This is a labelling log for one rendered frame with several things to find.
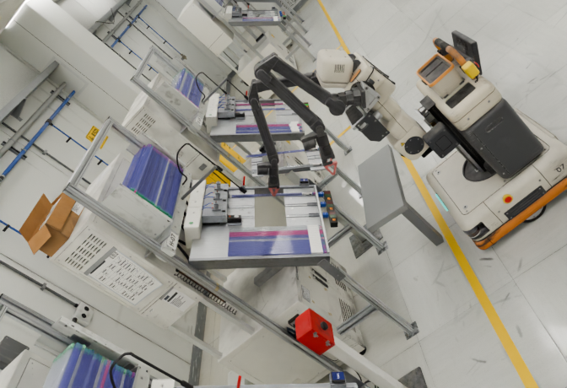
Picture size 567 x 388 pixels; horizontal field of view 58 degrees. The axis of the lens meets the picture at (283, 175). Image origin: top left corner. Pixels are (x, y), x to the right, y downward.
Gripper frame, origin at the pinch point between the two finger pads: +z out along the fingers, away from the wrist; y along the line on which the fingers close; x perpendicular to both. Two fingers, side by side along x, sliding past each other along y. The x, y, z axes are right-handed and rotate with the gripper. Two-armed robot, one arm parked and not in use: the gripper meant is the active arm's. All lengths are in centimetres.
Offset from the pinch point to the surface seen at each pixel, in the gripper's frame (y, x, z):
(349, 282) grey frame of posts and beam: 64, 37, 14
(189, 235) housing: 41, -46, -1
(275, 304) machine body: 51, -1, 41
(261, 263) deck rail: 60, -8, 3
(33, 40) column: -273, -238, -21
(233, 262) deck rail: 60, -22, 2
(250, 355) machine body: 60, -16, 71
